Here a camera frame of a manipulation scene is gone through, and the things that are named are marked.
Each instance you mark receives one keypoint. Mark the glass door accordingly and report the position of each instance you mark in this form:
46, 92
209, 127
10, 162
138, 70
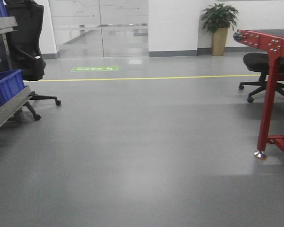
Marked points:
100, 28

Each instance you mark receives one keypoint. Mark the potted green plant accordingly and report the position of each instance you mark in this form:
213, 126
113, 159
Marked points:
217, 19

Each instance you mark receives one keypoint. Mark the black office chair right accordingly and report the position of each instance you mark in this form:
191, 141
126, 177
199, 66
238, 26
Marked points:
258, 62

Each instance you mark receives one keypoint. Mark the black office chair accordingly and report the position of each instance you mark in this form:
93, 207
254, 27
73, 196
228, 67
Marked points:
258, 62
23, 43

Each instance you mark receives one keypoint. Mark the black office chair left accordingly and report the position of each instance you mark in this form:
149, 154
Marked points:
23, 43

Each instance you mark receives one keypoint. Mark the dark blue bin lower right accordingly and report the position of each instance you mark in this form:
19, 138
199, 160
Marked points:
11, 83

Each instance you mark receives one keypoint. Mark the stainless steel shelf rail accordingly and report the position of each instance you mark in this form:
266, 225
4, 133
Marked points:
15, 104

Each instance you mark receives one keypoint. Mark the red metal conveyor frame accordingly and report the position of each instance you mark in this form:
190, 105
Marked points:
272, 42

